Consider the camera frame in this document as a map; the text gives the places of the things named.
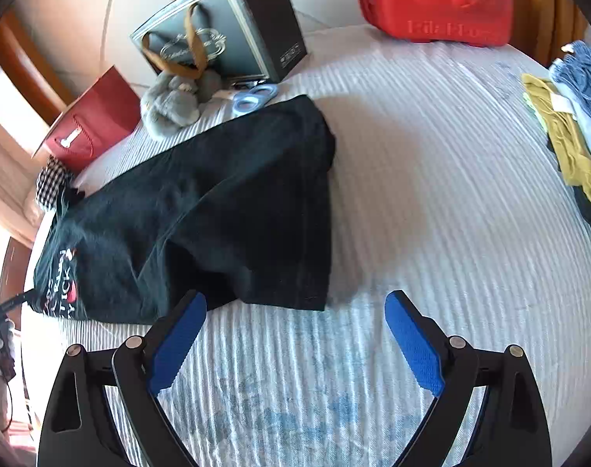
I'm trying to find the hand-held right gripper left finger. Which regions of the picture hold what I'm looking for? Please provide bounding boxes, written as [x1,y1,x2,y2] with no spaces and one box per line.
[38,289,208,467]

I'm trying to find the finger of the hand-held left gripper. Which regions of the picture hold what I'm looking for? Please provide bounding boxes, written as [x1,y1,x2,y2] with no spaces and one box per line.
[0,288,36,313]

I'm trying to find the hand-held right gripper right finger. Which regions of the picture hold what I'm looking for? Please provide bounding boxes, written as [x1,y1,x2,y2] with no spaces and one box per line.
[384,290,553,467]

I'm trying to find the black printed t-shirt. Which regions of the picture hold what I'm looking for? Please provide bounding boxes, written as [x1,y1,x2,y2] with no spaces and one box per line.
[33,95,337,325]

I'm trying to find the checkered black white cloth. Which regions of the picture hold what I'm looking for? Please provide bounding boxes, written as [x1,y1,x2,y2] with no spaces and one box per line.
[35,156,75,213]

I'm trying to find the white striped bed sheet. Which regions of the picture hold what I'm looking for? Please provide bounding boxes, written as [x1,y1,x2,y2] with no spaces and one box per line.
[22,24,591,467]

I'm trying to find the red paper bag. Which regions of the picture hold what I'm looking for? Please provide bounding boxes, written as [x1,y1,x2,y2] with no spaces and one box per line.
[32,65,142,172]

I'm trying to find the grey plush toy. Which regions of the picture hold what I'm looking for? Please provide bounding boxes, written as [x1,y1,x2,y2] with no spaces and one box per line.
[140,4,223,140]

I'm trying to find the blue scissors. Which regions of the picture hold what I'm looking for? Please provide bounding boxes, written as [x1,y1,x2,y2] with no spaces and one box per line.
[231,83,279,118]

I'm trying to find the olive folded garment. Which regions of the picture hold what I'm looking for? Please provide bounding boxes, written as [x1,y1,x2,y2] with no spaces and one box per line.
[521,74,591,210]

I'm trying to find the light blue folded garment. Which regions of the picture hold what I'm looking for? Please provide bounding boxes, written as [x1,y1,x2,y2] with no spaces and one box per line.
[551,78,591,186]

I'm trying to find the blue denim garment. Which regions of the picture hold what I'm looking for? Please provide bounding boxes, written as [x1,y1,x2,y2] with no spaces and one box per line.
[549,41,591,139]

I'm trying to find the dark green gift bag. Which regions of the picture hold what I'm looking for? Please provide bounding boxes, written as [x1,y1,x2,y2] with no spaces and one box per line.
[130,0,309,84]

